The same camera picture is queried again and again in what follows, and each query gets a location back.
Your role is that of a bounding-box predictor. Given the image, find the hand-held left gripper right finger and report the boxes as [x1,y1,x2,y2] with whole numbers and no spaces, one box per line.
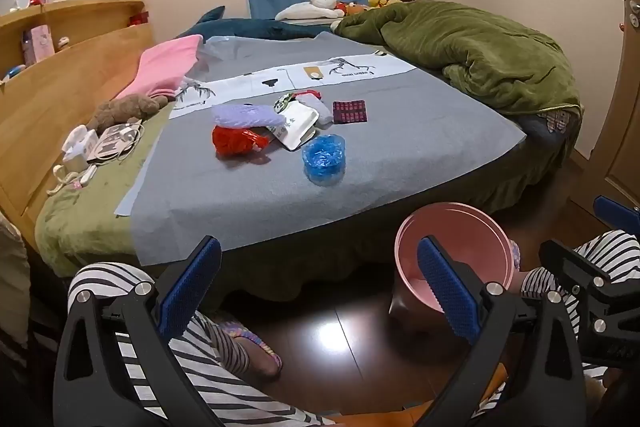
[417,235,586,427]

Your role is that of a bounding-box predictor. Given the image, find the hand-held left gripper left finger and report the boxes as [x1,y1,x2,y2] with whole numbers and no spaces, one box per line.
[52,235,223,427]

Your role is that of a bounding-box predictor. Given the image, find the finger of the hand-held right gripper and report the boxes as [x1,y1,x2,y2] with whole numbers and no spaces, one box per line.
[594,196,640,235]
[540,240,608,293]

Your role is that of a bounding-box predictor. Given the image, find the pink plastic bin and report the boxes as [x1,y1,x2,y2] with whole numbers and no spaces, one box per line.
[394,203,516,312]

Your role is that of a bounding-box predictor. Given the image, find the red plastic bag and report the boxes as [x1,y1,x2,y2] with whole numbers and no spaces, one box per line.
[212,126,271,158]

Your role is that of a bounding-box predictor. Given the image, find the blue plastic bag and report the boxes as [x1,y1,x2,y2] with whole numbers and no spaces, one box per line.
[301,134,347,185]

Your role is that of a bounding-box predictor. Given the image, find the purple bubble wrap pouch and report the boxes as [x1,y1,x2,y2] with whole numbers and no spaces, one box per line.
[212,103,281,130]

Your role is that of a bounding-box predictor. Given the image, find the white and green packet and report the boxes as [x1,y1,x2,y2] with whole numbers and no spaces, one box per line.
[272,101,318,152]

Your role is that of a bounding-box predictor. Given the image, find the dark red patterned packet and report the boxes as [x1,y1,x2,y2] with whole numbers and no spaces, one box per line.
[332,99,369,124]

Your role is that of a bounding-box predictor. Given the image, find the grey white packet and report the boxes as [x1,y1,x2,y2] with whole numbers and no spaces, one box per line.
[312,101,335,130]

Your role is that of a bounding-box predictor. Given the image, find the person's right striped trouser leg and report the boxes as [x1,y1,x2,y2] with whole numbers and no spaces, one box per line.
[520,229,640,308]

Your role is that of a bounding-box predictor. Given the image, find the person's striped trouser leg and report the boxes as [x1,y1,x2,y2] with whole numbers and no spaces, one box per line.
[67,262,336,427]
[520,229,640,308]

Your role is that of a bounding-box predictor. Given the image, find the person's left striped trouser leg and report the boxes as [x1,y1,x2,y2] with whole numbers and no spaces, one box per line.
[67,262,336,427]

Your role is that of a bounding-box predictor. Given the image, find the wooden door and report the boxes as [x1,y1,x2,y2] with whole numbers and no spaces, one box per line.
[582,0,640,233]

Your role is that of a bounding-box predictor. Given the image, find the grey printed bedspread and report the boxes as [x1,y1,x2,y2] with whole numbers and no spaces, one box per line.
[114,32,527,267]

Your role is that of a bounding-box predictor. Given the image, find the plaid patchwork cloth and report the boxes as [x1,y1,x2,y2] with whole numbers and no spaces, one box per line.
[545,109,574,136]

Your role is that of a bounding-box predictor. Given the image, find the white pen-shaped device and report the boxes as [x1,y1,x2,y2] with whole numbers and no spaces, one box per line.
[75,164,99,188]

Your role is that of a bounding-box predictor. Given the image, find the white charger box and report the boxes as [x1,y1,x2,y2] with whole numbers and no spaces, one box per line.
[62,125,99,158]

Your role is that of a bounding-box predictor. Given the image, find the green blanket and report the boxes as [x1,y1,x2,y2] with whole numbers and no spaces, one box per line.
[332,0,583,132]

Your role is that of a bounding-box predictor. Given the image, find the pink folded cloth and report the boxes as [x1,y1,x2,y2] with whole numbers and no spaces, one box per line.
[114,34,204,100]

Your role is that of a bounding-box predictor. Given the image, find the wooden headboard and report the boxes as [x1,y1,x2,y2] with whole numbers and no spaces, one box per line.
[0,0,156,228]

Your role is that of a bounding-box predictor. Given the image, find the blue shark plush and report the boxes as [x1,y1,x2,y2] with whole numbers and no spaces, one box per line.
[175,6,346,40]

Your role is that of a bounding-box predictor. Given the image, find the white cable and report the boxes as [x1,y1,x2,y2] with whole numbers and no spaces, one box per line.
[116,121,147,164]

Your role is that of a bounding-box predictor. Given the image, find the cream strap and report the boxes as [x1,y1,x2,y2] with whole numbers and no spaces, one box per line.
[46,164,76,196]

